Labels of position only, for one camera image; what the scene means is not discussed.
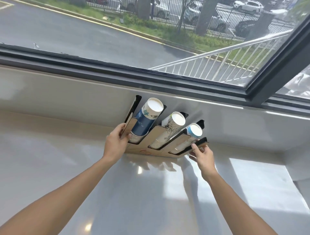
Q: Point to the person's right hand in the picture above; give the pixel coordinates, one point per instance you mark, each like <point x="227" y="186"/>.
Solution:
<point x="205" y="161"/>

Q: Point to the stack of small light-blue cups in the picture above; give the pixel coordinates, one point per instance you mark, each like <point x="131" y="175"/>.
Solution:
<point x="191" y="135"/>

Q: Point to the silver car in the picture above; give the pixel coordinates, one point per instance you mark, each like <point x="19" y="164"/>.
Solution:
<point x="219" y="21"/>

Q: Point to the dark car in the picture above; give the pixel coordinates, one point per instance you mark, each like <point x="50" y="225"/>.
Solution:
<point x="245" y="27"/>

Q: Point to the white car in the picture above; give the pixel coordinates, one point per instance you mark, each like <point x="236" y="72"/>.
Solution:
<point x="249" y="6"/>

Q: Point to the silver metal railing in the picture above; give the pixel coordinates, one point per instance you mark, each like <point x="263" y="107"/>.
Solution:
<point x="218" y="52"/>

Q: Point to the black metal fence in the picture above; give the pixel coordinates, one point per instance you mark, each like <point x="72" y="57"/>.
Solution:
<point x="169" y="9"/>

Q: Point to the person's right forearm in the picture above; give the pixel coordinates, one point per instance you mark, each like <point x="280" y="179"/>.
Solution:
<point x="232" y="205"/>

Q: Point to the grey concrete pillar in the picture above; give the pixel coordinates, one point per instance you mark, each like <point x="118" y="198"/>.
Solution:
<point x="205" y="17"/>
<point x="262" y="26"/>
<point x="144" y="8"/>

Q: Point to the dark window frame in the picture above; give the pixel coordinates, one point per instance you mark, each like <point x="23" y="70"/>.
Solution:
<point x="145" y="75"/>

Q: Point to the person's left hand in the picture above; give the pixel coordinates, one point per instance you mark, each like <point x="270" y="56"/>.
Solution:
<point x="113" y="145"/>

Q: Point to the person's right thumb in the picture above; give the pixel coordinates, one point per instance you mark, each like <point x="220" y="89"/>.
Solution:
<point x="196" y="148"/>

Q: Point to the thin tree trunk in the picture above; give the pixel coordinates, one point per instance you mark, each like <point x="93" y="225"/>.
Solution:
<point x="182" y="17"/>

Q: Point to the person's left thumb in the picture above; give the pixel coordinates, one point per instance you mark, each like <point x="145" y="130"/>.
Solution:
<point x="120" y="127"/>

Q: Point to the stack of blue paper cups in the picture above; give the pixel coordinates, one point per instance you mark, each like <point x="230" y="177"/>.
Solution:
<point x="145" y="121"/>

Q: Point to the wooden cup holder rack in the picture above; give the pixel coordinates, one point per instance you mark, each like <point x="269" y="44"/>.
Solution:
<point x="158" y="133"/>

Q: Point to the stack of white sketch-print cups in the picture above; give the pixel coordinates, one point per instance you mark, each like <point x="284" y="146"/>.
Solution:
<point x="169" y="129"/>

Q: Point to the person's left forearm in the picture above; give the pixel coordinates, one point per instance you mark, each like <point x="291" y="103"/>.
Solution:
<point x="60" y="196"/>

